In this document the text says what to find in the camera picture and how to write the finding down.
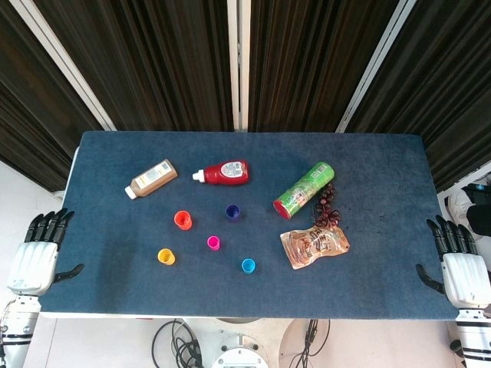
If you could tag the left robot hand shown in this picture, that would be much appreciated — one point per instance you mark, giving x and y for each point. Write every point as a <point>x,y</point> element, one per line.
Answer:
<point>32,264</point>

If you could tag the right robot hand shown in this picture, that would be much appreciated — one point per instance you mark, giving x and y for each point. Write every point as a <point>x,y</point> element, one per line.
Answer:
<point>466,276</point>

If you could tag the yellow plastic cup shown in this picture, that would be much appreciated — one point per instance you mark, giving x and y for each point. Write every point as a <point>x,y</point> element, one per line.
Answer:
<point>166,256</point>

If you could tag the pink plastic cup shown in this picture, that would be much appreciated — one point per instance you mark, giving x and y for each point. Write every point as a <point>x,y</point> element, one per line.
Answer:
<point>213,243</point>

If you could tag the purple plastic cup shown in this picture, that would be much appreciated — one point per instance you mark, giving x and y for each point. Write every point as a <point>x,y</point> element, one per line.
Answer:
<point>232,212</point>

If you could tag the blue plastic cup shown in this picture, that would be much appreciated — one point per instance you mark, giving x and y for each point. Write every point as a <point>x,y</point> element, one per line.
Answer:
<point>248,266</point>

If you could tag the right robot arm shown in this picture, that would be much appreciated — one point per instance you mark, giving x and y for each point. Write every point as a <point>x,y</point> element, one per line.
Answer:
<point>473,337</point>

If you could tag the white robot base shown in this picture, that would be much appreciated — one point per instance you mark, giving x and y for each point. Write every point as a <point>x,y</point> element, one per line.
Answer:
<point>239,356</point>

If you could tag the black equipment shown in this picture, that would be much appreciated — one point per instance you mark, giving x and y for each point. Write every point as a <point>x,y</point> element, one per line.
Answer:
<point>479,211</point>

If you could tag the brown juice bottle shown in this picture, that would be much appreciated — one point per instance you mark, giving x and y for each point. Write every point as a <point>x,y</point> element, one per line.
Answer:
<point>151,179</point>

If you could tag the dark red grape bunch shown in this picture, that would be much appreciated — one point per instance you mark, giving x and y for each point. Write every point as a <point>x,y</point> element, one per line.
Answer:
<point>326,212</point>

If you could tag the orange peanut snack pouch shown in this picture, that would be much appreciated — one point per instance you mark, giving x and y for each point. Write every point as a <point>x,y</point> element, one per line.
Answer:
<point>312,247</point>

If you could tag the orange plastic cup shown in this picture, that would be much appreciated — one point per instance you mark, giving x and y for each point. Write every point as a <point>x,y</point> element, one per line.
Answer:
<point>183,220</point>

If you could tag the green chips can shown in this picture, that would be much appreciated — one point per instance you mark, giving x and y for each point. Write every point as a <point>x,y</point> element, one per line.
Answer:
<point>305,189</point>

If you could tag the red ketchup bottle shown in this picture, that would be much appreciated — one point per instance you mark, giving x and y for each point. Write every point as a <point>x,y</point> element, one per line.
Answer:
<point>226,173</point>

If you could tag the blue table cloth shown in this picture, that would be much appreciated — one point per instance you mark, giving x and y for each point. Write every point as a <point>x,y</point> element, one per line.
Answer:
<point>245,291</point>

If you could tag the round beige base plate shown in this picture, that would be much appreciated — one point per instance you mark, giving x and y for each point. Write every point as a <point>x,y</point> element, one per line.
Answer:
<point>287,341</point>

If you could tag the white screen frame post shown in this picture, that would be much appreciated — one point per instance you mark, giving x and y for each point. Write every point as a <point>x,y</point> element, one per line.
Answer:
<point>61,61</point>
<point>238,65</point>
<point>377,63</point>

